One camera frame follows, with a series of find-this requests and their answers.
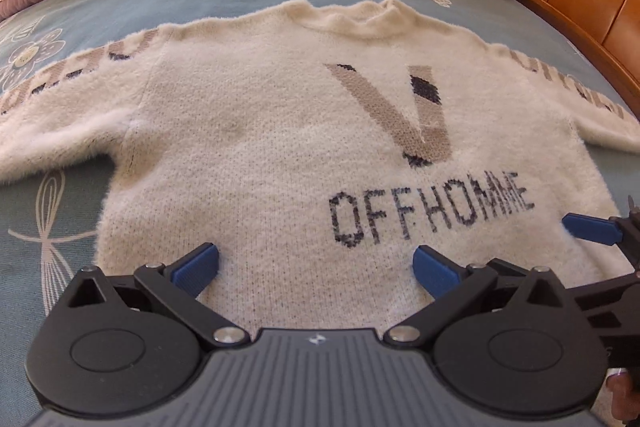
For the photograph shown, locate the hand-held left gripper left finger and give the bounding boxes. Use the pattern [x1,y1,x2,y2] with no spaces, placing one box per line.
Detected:
[65,243,251,350]

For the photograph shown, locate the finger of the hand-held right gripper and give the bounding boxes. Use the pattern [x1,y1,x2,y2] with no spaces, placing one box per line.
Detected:
[562,194,640,258]
[487,257,640,315]

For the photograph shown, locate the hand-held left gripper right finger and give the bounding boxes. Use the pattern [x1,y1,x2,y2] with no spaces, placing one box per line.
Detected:
[384,245,576,350]

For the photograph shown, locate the cream fuzzy sweater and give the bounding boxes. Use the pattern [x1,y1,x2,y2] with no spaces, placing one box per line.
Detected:
[0,0,640,333]

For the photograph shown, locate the person's right hand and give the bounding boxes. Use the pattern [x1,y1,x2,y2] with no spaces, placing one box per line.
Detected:
[606,369,634,427]

